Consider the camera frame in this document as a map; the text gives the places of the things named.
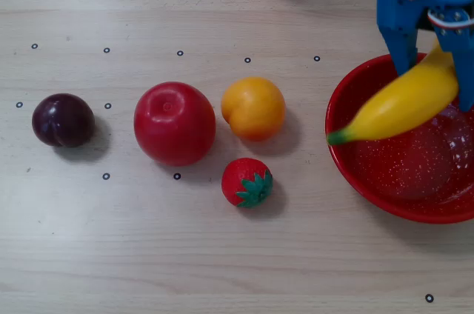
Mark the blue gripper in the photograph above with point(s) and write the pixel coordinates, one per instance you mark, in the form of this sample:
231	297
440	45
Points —
397	14

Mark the yellow toy banana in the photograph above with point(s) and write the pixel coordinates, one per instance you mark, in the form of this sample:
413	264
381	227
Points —
403	104

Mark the red speckled bowl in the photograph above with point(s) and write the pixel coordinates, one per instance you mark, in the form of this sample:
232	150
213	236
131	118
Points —
400	177

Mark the orange toy peach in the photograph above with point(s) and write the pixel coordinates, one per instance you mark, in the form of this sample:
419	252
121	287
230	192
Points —
253	108

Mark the red toy strawberry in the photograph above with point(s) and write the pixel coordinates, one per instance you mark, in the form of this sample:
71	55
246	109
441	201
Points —
240	177

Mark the red toy apple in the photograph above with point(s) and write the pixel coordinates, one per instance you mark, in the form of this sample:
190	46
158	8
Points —
174	125

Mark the dark purple toy plum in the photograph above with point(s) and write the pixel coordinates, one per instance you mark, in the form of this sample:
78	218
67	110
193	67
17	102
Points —
63	121

